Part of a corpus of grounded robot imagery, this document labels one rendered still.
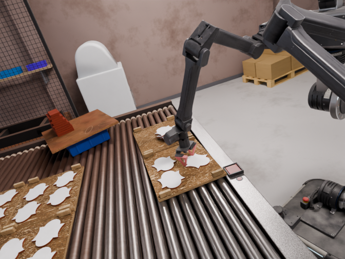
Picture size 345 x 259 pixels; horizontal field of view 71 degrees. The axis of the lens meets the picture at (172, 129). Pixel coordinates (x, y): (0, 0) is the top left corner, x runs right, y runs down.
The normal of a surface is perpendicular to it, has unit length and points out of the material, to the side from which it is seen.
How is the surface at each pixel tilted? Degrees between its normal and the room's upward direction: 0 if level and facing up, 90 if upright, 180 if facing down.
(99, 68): 90
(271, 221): 0
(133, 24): 90
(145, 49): 90
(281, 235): 0
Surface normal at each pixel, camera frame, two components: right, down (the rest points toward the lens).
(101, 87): 0.22, 0.39
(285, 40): -0.83, 0.37
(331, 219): -0.23, -0.87
